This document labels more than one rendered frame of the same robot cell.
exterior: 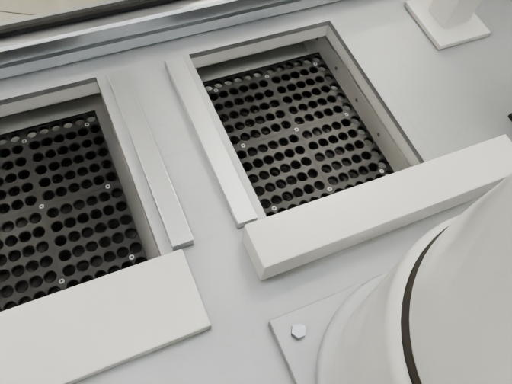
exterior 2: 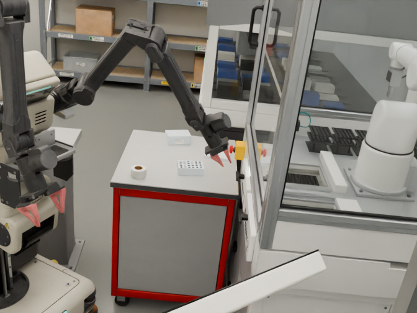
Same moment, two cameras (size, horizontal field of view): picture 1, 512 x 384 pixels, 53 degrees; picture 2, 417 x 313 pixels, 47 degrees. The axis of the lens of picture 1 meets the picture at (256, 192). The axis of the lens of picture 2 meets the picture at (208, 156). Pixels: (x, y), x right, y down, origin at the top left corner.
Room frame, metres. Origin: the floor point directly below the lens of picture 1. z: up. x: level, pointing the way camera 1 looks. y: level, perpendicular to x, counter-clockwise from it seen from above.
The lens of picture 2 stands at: (-0.24, 1.69, 1.83)
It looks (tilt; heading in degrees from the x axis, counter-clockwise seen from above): 25 degrees down; 302
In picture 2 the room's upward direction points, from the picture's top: 7 degrees clockwise
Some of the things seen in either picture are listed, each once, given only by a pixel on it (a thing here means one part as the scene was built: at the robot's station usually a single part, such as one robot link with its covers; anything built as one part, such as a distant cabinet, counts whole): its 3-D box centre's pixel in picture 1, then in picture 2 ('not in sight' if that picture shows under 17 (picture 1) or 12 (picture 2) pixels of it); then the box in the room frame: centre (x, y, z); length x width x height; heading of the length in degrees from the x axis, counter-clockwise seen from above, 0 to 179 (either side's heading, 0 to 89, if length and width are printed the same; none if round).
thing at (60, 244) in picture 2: not in sight; (51, 199); (1.68, 0.20, 0.38); 0.30 x 0.30 x 0.76; 36
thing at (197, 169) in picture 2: not in sight; (190, 167); (0.92, -0.03, 0.78); 0.12 x 0.08 x 0.04; 42
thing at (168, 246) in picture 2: not in sight; (174, 221); (1.05, -0.10, 0.38); 0.62 x 0.58 x 0.76; 123
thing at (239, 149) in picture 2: not in sight; (239, 150); (0.76, -0.19, 0.88); 0.07 x 0.05 x 0.07; 123
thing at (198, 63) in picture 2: not in sight; (210, 68); (2.88, -3.15, 0.28); 0.41 x 0.32 x 0.28; 36
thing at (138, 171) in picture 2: not in sight; (138, 171); (1.07, 0.18, 0.78); 0.07 x 0.07 x 0.04
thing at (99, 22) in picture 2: not in sight; (95, 20); (3.99, -2.33, 0.72); 0.41 x 0.32 x 0.28; 36
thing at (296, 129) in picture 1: (292, 143); not in sight; (0.40, -0.04, 0.87); 0.22 x 0.18 x 0.06; 33
